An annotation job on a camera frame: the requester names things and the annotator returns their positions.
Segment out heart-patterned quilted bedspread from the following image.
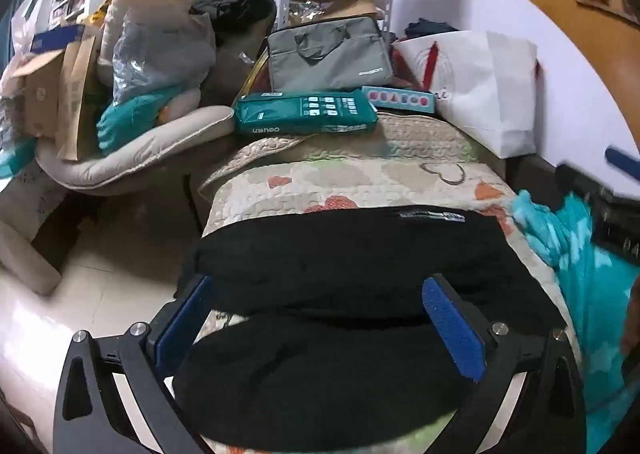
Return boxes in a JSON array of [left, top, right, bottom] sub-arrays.
[[197, 111, 583, 454]]

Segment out green paper ream package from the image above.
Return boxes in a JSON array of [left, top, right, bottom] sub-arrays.
[[234, 88, 378, 137]]

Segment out blue-topped box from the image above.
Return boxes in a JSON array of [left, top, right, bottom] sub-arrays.
[[30, 24, 86, 54]]

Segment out light blue shapes box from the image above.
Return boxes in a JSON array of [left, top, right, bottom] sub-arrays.
[[361, 86, 436, 115]]

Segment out teal fleece blanket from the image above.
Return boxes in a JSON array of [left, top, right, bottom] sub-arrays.
[[510, 190, 640, 454]]

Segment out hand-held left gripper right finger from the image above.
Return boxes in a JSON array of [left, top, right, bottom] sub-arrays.
[[421, 274, 587, 454]]

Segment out white paper bag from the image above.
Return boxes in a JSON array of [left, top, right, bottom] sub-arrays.
[[392, 30, 541, 159]]

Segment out white plastic bag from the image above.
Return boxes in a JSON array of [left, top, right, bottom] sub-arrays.
[[10, 0, 48, 57]]

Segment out beige cushion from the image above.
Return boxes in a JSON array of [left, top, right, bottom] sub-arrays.
[[35, 104, 236, 192]]

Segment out grey laptop bag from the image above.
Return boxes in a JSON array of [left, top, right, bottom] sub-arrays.
[[266, 16, 396, 95]]

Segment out brown paper bag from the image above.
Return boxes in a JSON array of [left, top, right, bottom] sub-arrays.
[[55, 31, 103, 162]]

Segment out teal cloth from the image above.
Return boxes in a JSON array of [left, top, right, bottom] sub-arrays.
[[96, 86, 178, 157]]

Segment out beige ottoman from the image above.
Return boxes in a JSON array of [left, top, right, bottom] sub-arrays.
[[0, 221, 63, 295]]

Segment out dark blue cloth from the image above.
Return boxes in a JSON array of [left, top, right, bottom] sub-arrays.
[[405, 18, 461, 39]]

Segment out cardboard box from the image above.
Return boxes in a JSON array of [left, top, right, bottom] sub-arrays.
[[5, 48, 68, 139]]

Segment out clear plastic bag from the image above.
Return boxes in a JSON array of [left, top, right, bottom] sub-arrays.
[[97, 6, 217, 104]]

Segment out black bag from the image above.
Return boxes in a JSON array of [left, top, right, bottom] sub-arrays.
[[190, 0, 278, 44]]

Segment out black pants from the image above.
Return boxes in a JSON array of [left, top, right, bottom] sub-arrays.
[[172, 206, 566, 452]]

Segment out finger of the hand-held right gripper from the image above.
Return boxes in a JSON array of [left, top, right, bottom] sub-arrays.
[[604, 146, 640, 172], [556, 163, 618, 205]]

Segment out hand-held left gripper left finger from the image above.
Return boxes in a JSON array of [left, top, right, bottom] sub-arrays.
[[52, 275, 216, 454]]

